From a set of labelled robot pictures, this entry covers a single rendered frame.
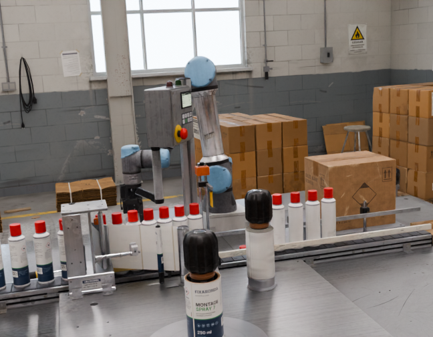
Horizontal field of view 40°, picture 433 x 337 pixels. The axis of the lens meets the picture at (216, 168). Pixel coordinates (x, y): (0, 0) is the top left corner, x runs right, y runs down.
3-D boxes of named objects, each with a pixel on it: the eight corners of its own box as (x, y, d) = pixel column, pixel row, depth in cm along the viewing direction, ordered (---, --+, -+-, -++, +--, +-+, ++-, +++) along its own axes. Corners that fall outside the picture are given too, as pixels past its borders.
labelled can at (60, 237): (61, 283, 189) (55, 221, 185) (61, 277, 194) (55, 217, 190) (78, 280, 190) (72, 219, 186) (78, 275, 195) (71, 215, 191)
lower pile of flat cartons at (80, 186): (56, 212, 617) (54, 192, 613) (55, 200, 668) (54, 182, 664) (118, 205, 634) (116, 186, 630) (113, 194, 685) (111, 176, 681)
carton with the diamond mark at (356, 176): (329, 232, 236) (328, 166, 230) (305, 216, 259) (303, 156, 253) (395, 223, 243) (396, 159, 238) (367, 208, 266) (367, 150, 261)
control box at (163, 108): (147, 147, 195) (143, 89, 192) (169, 139, 211) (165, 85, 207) (175, 147, 192) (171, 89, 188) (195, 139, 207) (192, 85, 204)
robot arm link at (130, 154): (139, 146, 231) (117, 148, 232) (141, 174, 234) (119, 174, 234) (142, 144, 239) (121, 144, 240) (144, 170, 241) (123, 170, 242)
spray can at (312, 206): (309, 249, 209) (308, 192, 205) (303, 244, 214) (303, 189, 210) (323, 247, 210) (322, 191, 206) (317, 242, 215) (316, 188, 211)
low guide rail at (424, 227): (144, 269, 194) (143, 263, 193) (143, 267, 195) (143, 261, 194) (431, 229, 219) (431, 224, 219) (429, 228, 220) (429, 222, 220)
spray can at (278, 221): (274, 253, 206) (272, 196, 202) (269, 249, 211) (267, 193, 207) (288, 251, 207) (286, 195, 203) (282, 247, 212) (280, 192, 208)
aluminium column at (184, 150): (189, 263, 215) (178, 78, 202) (186, 259, 219) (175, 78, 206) (201, 261, 216) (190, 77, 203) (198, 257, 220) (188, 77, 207)
